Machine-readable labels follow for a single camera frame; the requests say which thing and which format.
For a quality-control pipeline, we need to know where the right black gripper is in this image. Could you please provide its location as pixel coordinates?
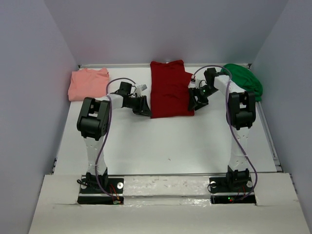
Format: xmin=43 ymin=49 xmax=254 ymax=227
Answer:
xmin=187 ymin=85 xmax=219 ymax=111

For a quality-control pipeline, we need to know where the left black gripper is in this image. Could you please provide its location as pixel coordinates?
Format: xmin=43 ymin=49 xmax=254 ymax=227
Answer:
xmin=125 ymin=95 xmax=152 ymax=117

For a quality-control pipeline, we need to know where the red t shirt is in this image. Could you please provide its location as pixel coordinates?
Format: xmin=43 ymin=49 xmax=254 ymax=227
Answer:
xmin=150 ymin=60 xmax=195 ymax=118

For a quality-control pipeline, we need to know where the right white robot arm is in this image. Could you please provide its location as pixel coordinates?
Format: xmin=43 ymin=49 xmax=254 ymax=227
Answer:
xmin=188 ymin=65 xmax=256 ymax=194

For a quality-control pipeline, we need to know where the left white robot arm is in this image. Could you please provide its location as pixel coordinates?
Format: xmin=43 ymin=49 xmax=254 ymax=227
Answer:
xmin=77 ymin=80 xmax=152 ymax=194

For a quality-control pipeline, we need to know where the green t shirt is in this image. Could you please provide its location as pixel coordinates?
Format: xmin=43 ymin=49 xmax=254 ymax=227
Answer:
xmin=221 ymin=63 xmax=263 ymax=102

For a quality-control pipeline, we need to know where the folded pink t shirt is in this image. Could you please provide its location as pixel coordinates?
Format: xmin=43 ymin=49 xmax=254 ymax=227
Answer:
xmin=68 ymin=68 xmax=110 ymax=101

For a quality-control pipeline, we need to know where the white front cover board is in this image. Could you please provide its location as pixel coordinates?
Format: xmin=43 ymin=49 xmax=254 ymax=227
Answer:
xmin=30 ymin=173 xmax=309 ymax=234

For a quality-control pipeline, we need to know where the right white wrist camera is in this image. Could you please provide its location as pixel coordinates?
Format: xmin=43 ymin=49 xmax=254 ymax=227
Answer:
xmin=188 ymin=78 xmax=201 ymax=88

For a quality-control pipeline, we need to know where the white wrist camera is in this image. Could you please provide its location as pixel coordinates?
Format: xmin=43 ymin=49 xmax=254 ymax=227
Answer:
xmin=188 ymin=78 xmax=201 ymax=88
xmin=134 ymin=84 xmax=147 ymax=97

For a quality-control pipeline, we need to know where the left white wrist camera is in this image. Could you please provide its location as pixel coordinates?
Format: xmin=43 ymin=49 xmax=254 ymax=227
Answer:
xmin=134 ymin=84 xmax=147 ymax=97

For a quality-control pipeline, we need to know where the aluminium table frame rail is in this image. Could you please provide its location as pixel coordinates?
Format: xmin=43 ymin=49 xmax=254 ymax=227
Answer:
xmin=78 ymin=63 xmax=252 ymax=69

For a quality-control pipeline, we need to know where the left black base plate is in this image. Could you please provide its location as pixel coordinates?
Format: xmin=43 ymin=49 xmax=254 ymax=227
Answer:
xmin=77 ymin=176 xmax=124 ymax=205

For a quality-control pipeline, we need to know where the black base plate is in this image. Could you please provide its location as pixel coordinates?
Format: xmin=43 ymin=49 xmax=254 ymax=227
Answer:
xmin=207 ymin=176 xmax=256 ymax=205
xmin=77 ymin=176 xmax=124 ymax=205

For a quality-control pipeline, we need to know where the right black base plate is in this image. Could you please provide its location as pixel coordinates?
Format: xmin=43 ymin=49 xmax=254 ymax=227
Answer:
xmin=207 ymin=176 xmax=256 ymax=205

